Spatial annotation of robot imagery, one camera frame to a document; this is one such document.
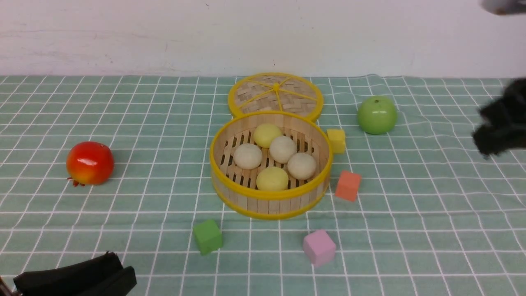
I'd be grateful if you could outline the yellow bun front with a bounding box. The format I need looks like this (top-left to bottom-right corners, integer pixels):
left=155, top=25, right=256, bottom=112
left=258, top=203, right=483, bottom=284
left=256, top=166, right=289, bottom=191

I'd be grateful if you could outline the red toy pomegranate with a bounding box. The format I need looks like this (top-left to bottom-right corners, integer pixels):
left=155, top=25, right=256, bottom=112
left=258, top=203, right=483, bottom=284
left=66, top=141, right=115, bottom=187

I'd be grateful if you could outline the green foam cube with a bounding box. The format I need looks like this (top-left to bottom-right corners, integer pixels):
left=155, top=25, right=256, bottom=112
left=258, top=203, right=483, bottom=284
left=193, top=219, right=223, bottom=255

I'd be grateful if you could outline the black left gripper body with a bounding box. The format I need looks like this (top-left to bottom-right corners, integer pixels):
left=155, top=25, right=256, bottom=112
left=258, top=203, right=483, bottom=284
left=14, top=252, right=137, bottom=296

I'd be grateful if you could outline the woven bamboo steamer lid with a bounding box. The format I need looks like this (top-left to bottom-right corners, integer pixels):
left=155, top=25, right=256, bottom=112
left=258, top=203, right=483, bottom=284
left=227, top=72, right=324, bottom=122

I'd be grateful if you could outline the bamboo steamer tray yellow rim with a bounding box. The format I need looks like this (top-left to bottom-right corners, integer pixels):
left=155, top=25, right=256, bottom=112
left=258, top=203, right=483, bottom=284
left=209, top=111, right=333, bottom=220

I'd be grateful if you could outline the orange foam cube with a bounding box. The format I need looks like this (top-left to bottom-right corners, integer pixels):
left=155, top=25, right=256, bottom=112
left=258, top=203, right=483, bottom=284
left=335, top=170, right=362, bottom=202

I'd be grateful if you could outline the white bun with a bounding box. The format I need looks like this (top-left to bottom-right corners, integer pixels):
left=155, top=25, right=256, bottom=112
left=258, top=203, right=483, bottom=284
left=269, top=135, right=297, bottom=164
left=287, top=153, right=317, bottom=180
left=233, top=143, right=263, bottom=170

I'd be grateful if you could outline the yellow bun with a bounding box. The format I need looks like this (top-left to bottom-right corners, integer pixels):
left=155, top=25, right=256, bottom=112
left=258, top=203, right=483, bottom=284
left=253, top=123, right=283, bottom=149
left=256, top=166, right=289, bottom=191

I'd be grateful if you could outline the yellow foam cube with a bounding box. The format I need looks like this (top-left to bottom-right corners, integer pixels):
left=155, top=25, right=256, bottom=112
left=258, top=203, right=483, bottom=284
left=326, top=129, right=347, bottom=154

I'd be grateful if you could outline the green checkered tablecloth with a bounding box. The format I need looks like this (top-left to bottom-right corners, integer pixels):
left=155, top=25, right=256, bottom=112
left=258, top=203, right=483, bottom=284
left=0, top=74, right=526, bottom=296

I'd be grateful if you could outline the pink foam cube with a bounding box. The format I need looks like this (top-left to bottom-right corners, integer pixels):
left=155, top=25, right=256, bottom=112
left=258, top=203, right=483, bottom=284
left=303, top=229, right=336, bottom=268

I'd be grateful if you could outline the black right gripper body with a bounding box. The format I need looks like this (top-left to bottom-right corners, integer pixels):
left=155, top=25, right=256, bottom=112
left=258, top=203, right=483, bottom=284
left=472, top=77, right=526, bottom=159

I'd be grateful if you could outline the green toy apple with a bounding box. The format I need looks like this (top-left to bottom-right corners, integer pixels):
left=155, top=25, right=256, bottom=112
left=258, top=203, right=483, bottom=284
left=357, top=95, right=398, bottom=135

